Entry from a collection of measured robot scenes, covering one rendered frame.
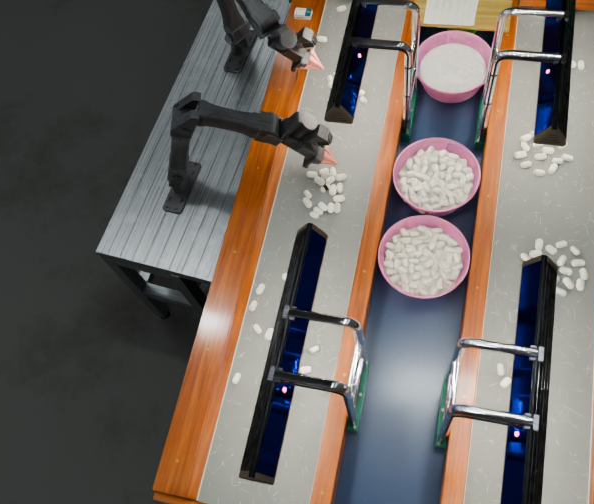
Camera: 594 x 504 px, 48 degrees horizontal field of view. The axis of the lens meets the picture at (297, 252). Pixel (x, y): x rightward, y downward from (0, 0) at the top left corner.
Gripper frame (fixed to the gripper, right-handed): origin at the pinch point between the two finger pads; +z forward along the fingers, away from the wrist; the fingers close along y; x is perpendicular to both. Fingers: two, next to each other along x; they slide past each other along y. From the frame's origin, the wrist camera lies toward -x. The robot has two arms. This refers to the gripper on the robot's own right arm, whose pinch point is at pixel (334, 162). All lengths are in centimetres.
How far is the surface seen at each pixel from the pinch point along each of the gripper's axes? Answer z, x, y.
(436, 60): 23, -12, 49
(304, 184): -2.4, 11.3, -5.1
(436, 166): 26.9, -16.4, 6.7
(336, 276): 9.6, 0.6, -34.9
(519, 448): 23, -59, -81
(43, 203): -54, 159, 10
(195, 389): -16, 21, -76
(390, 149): 14.5, -7.8, 9.8
